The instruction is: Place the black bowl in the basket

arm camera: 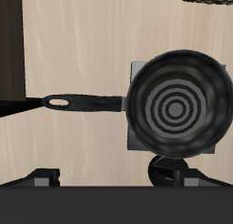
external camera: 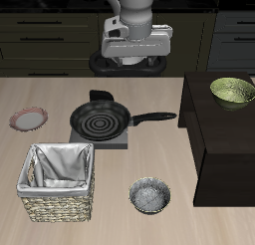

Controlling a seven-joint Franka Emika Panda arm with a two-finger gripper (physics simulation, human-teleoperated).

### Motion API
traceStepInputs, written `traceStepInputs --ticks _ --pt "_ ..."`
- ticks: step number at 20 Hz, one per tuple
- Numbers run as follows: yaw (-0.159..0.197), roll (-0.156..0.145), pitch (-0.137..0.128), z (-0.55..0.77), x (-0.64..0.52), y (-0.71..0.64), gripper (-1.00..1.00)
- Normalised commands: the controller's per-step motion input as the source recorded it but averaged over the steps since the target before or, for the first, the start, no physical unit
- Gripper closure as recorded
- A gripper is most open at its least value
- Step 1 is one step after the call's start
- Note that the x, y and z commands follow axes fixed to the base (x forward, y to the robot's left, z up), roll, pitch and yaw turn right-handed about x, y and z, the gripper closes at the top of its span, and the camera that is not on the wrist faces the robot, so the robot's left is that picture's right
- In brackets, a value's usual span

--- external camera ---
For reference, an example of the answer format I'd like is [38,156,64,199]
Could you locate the dark wooden cabinet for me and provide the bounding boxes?
[177,71,255,208]

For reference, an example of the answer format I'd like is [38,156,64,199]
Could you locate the small pink fluted dish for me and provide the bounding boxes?
[8,106,50,133]

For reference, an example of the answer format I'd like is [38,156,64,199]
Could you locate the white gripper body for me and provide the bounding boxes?
[101,24,174,59]

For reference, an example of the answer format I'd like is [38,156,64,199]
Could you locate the wicker basket with white lining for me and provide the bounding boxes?
[16,141,97,224]

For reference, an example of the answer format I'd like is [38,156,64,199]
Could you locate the green bowl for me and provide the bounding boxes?
[209,77,255,112]

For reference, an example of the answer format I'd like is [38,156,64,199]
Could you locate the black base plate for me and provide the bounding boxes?
[88,49,168,79]

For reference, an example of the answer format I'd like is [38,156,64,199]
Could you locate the black bowl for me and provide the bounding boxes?
[127,176,172,216]

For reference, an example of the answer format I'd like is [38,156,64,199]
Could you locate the dark grey stove plate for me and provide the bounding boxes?
[68,125,129,150]

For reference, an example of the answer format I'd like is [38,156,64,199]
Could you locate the black frying pan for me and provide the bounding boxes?
[69,100,178,142]

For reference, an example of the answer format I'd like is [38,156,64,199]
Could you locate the dark kitchen cupboards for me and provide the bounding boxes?
[0,0,255,79]

